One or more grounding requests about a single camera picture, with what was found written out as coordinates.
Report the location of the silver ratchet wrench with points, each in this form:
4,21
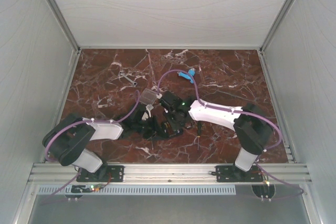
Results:
122,74

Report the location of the clear plastic fuse box lid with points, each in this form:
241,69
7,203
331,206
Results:
148,97

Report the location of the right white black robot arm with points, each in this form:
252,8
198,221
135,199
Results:
247,122

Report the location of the black fuse box base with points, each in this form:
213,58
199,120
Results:
169,132

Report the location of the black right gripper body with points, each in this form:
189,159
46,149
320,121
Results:
172,113

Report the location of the yellow black handle screwdriver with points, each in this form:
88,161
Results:
199,132

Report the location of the blue glue gun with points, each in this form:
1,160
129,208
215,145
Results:
188,75

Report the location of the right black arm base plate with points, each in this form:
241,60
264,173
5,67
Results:
232,174

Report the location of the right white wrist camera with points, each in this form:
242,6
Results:
158,95

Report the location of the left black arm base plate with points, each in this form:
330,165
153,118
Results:
106,173

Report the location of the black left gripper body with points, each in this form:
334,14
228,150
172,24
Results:
147,127

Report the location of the aluminium front rail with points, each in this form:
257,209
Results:
176,174

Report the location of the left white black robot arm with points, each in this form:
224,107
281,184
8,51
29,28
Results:
66,142

